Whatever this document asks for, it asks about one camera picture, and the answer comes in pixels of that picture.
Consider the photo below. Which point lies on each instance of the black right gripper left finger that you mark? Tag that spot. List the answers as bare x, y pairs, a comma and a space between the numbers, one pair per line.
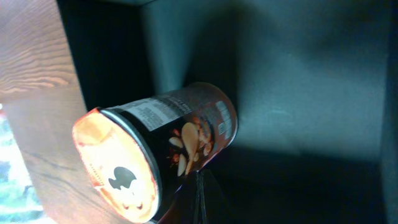
185, 207

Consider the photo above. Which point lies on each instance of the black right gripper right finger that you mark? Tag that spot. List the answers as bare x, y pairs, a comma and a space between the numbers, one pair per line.
214, 208

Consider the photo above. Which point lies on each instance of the dark red Pringles can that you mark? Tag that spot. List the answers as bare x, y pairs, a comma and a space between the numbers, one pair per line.
139, 154

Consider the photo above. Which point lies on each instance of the black open gift box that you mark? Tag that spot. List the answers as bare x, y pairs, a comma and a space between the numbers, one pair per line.
314, 84

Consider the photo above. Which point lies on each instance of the green white snack packet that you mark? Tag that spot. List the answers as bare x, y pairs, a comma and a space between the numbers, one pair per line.
19, 201

